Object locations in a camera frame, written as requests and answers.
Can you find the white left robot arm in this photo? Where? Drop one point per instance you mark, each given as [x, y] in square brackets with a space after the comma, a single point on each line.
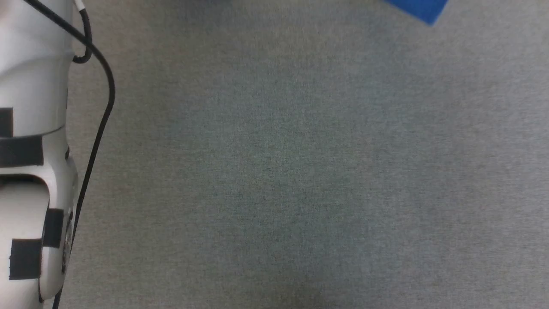
[34, 64]

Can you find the blue garment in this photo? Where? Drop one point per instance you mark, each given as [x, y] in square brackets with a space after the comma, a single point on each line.
[422, 8]

